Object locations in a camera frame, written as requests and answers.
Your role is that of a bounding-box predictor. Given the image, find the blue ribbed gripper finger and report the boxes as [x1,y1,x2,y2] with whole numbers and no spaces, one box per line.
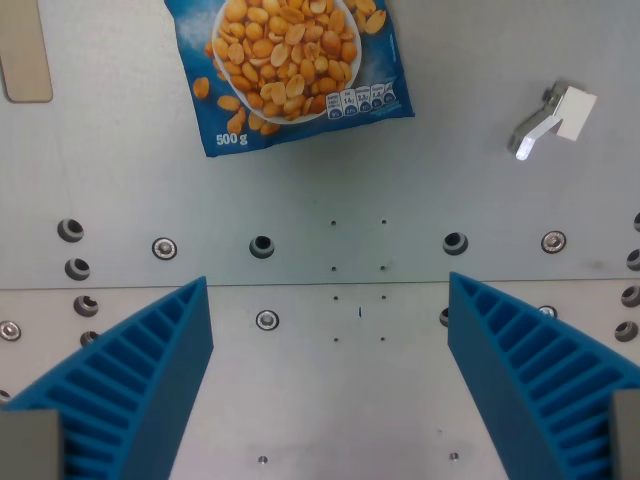
[0,275,215,480]
[446,271,640,480]

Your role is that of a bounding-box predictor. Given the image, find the dark recessed socket bolt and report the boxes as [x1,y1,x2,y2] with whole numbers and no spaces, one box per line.
[73,293,100,318]

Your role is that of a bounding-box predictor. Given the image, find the blue peanut bag 500 g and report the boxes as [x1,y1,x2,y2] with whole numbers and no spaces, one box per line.
[163,0,416,159]

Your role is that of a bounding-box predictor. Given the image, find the beige rounded strip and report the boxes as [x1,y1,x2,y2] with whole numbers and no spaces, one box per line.
[0,0,54,104]

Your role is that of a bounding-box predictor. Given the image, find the white metal bracket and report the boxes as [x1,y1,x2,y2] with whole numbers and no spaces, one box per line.
[507,79,599,162]

